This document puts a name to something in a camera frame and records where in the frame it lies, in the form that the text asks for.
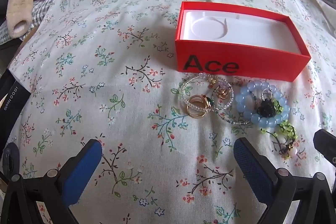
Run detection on black pendant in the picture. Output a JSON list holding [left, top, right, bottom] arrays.
[[256, 90, 276, 118]]

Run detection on green bead bracelet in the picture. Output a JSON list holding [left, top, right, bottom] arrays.
[[260, 98, 300, 160]]

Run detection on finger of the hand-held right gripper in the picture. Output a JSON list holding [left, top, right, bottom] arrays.
[[314, 129, 336, 168]]

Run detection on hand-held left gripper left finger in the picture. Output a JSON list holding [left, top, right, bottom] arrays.
[[5, 139, 103, 224]]

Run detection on thin beaded chain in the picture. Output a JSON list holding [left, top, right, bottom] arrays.
[[214, 98, 251, 125]]

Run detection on floral blanket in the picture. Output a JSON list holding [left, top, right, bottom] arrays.
[[10, 0, 336, 224]]

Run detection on gold ring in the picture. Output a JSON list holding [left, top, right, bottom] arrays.
[[186, 95, 214, 118]]

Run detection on blue bead bracelet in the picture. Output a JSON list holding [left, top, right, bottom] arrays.
[[236, 80, 290, 130]]

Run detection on black phone box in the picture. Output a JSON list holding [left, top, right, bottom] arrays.
[[0, 69, 31, 153]]

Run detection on clear bead bracelet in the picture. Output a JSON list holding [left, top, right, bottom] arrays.
[[179, 73, 234, 111]]

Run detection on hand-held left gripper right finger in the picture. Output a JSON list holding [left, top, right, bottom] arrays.
[[233, 137, 336, 224]]

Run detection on red cardboard box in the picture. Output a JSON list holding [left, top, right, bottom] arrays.
[[175, 1, 312, 82]]

